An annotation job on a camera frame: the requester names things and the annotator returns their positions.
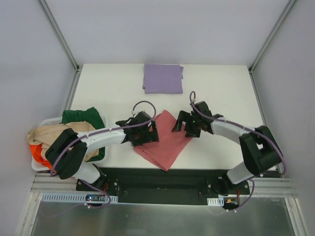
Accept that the right aluminium frame post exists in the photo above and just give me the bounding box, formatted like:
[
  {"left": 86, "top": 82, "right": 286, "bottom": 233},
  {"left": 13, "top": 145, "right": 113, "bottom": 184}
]
[{"left": 248, "top": 0, "right": 298, "bottom": 74}]

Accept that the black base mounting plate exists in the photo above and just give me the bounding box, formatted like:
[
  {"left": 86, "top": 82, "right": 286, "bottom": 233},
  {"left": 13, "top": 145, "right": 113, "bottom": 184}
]
[{"left": 73, "top": 167, "right": 251, "bottom": 204}]

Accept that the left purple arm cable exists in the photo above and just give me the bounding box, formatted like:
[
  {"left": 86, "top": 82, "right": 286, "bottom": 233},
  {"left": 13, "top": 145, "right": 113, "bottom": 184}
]
[{"left": 50, "top": 100, "right": 158, "bottom": 177}]

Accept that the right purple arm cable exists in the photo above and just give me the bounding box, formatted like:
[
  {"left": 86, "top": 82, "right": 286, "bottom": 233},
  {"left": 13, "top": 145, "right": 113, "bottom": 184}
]
[{"left": 189, "top": 91, "right": 287, "bottom": 177}]

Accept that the green t shirt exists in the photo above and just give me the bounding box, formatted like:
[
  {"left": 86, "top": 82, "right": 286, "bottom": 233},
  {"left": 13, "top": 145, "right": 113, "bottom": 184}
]
[{"left": 62, "top": 107, "right": 105, "bottom": 162}]

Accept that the white laundry basket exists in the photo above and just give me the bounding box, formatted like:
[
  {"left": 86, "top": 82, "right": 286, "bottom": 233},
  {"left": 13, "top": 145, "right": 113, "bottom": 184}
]
[{"left": 31, "top": 114, "right": 109, "bottom": 172}]

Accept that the pink t shirt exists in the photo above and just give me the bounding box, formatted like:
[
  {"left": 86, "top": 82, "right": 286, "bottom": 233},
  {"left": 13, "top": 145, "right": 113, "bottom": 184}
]
[{"left": 133, "top": 110, "right": 192, "bottom": 171}]

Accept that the beige t shirt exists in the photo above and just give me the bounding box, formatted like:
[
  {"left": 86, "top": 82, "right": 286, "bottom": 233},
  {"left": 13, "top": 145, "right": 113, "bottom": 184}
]
[{"left": 27, "top": 121, "right": 93, "bottom": 158}]

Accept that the right white cable duct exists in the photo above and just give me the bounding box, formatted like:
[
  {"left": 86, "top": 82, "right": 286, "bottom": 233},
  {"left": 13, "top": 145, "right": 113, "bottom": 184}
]
[{"left": 207, "top": 197, "right": 224, "bottom": 207}]

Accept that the folded purple t shirt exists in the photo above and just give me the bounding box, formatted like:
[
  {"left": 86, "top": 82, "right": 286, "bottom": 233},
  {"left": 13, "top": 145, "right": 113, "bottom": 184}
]
[{"left": 142, "top": 64, "right": 184, "bottom": 94}]

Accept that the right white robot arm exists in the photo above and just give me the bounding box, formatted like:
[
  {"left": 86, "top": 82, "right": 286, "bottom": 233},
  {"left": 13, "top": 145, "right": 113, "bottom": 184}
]
[{"left": 172, "top": 101, "right": 283, "bottom": 194}]

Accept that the aluminium frame post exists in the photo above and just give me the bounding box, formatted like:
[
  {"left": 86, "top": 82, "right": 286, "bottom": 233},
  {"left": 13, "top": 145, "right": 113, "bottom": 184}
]
[
  {"left": 37, "top": 0, "right": 80, "bottom": 72},
  {"left": 248, "top": 0, "right": 298, "bottom": 74}
]

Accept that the orange t shirt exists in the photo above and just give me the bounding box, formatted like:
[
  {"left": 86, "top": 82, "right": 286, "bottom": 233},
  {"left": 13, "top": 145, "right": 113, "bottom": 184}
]
[{"left": 30, "top": 144, "right": 52, "bottom": 170}]

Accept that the white cable duct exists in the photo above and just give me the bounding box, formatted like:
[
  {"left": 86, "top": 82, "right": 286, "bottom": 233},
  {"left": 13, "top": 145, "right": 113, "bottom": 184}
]
[
  {"left": 42, "top": 193, "right": 118, "bottom": 204},
  {"left": 207, "top": 197, "right": 224, "bottom": 207}
]

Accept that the left aluminium frame post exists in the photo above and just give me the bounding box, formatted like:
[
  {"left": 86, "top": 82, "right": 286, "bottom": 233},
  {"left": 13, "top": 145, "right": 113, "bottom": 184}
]
[{"left": 37, "top": 0, "right": 80, "bottom": 72}]

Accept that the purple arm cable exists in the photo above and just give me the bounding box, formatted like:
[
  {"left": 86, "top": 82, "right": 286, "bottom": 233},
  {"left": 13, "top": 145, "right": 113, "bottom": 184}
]
[
  {"left": 189, "top": 91, "right": 287, "bottom": 177},
  {"left": 50, "top": 100, "right": 158, "bottom": 177}
]

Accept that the left white cable duct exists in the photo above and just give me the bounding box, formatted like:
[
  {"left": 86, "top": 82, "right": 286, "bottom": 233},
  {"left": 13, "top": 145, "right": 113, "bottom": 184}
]
[{"left": 42, "top": 193, "right": 118, "bottom": 204}]

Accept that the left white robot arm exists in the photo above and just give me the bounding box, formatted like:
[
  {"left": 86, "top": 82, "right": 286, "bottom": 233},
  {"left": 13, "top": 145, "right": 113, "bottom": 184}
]
[{"left": 45, "top": 111, "right": 159, "bottom": 191}]

